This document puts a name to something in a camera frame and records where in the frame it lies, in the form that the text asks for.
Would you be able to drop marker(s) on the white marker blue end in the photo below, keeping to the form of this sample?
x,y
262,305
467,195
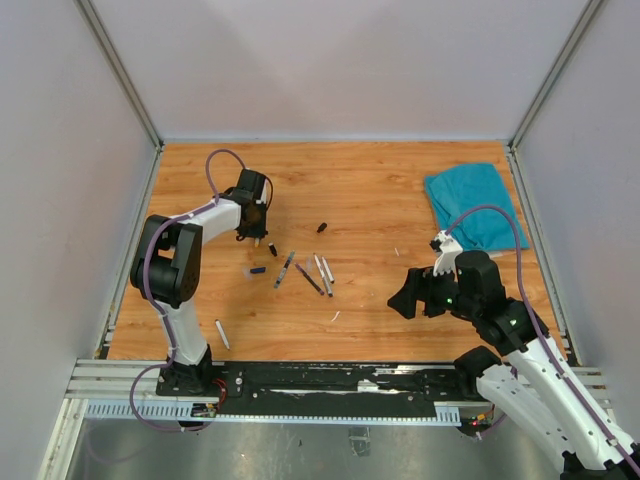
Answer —
x,y
323,275

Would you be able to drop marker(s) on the purple gel pen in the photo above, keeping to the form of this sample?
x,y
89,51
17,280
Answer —
x,y
309,279

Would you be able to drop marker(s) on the small white pen near rail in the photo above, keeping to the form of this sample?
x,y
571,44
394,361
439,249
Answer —
x,y
222,334

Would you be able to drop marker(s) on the white marker black tip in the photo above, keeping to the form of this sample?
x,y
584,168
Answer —
x,y
328,272

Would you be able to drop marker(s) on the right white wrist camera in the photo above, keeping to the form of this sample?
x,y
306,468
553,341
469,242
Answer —
x,y
446,249

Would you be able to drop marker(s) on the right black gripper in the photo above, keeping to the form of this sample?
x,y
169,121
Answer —
x,y
419,285

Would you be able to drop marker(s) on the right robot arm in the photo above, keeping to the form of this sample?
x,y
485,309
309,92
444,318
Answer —
x,y
520,369

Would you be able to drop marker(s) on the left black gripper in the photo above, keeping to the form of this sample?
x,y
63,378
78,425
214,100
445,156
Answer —
x,y
260,230

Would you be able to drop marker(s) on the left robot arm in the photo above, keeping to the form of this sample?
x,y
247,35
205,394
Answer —
x,y
167,266

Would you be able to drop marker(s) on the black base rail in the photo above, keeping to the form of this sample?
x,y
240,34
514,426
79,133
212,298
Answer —
x,y
323,390

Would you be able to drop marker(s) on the dark blue-green gel pen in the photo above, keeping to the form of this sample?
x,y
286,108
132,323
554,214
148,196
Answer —
x,y
284,269

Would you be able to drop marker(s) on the teal cloth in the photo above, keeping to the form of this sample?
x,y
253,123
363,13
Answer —
x,y
461,188

